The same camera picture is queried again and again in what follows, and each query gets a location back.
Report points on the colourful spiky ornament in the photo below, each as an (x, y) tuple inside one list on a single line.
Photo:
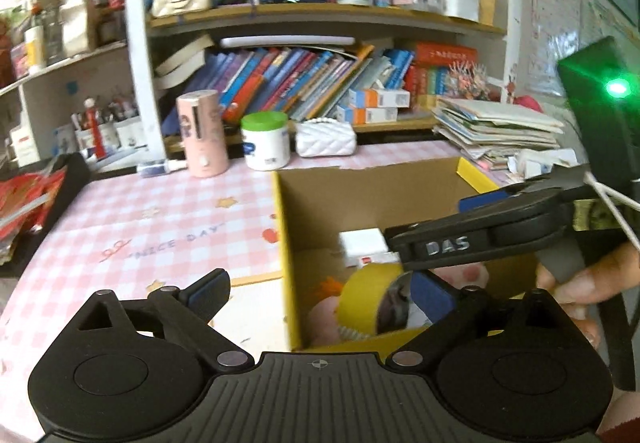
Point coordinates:
[(467, 83)]

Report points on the red boxed book set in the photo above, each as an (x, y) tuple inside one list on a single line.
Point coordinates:
[(445, 63)]

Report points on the pink checked tablecloth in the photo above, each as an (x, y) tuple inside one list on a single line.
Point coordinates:
[(150, 223)]

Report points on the row of colourful books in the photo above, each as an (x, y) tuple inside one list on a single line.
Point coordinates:
[(290, 78)]

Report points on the pink plush chick toy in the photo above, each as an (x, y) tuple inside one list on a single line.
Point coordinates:
[(322, 318)]

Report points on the stack of papers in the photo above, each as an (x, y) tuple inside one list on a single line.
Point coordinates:
[(495, 125)]

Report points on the dark red cloth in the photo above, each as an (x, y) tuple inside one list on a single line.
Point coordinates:
[(622, 435)]

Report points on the yellow tape roll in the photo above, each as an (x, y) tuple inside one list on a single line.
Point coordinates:
[(360, 298)]

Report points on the clear spray bottle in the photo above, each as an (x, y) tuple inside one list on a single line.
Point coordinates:
[(155, 168)]

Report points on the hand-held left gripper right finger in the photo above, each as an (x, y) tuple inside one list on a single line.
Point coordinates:
[(432, 298)]

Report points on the magenta plush item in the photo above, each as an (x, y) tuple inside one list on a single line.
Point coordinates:
[(529, 103)]

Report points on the white wooden bookshelf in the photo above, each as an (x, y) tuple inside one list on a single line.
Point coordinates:
[(137, 48)]

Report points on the white labelled box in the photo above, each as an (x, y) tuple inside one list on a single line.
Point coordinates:
[(25, 148)]

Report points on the red packets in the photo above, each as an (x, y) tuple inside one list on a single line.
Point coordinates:
[(25, 203)]

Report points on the pink plush paw slipper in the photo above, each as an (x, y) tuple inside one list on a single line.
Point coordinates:
[(465, 275)]

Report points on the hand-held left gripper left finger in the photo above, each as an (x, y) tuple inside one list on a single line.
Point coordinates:
[(210, 293)]

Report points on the white power strip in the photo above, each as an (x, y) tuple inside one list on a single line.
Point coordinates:
[(542, 163)]

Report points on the yellow cardboard box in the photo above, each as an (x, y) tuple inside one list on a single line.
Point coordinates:
[(300, 223)]

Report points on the orange white carton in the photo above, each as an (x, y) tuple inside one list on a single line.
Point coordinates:
[(365, 115), (377, 99)]

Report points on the red figurine pen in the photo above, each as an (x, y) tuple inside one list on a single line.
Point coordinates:
[(94, 128)]

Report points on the white pen cup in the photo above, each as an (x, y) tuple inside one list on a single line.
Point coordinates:
[(95, 135), (132, 133)]

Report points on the grey toy car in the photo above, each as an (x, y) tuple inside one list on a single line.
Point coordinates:
[(397, 303)]

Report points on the pink cylindrical humidifier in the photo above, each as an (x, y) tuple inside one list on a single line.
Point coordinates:
[(202, 138)]

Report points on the laminated wall chart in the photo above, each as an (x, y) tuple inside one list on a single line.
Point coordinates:
[(607, 20)]

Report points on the black tray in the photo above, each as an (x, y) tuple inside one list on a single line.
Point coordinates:
[(75, 178)]

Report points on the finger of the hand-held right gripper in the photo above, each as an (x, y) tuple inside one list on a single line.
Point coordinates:
[(482, 200), (480, 230)]

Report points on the white quilted purse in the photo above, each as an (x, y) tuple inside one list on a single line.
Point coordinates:
[(325, 139)]

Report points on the alphabet wall poster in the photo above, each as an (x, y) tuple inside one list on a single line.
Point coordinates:
[(555, 23)]

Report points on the white jar green lid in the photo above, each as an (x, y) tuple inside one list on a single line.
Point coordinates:
[(265, 143)]

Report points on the white yellow tube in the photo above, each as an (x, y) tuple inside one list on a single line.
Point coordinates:
[(35, 50)]

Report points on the person's right hand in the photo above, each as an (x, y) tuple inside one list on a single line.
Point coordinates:
[(585, 288)]

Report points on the white charger block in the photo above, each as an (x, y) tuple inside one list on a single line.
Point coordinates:
[(365, 243)]

